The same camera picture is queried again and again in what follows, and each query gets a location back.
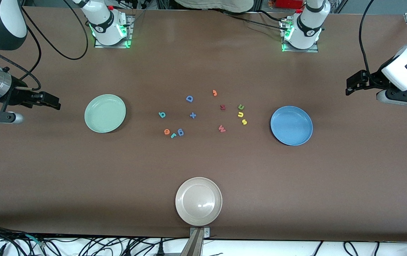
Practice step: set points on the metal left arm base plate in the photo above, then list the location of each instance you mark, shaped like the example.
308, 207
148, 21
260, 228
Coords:
313, 50

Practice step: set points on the red box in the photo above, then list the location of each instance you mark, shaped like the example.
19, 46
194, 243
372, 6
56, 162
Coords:
288, 3

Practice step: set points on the pink foam letter W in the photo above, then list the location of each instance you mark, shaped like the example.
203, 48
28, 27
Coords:
221, 128

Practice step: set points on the person in beige clothing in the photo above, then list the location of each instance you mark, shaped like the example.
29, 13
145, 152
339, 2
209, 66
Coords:
214, 5

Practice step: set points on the beige plate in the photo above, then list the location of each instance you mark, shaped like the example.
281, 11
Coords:
198, 201

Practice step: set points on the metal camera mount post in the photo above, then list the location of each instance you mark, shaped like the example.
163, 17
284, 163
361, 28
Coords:
195, 245

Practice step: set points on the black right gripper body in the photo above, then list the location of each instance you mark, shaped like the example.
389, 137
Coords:
18, 96

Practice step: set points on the blue foam letter g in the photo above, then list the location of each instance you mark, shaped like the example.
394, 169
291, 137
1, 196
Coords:
180, 132

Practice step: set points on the blue plate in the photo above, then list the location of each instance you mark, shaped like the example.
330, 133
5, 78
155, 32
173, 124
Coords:
292, 122

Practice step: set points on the black power plug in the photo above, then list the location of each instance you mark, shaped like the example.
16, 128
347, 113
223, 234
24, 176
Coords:
160, 250

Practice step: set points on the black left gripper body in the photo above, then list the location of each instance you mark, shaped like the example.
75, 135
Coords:
373, 80

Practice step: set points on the blue foam letter D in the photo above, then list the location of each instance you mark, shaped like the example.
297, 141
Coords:
189, 99

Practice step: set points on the mint green plate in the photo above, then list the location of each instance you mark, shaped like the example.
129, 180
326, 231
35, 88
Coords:
104, 117

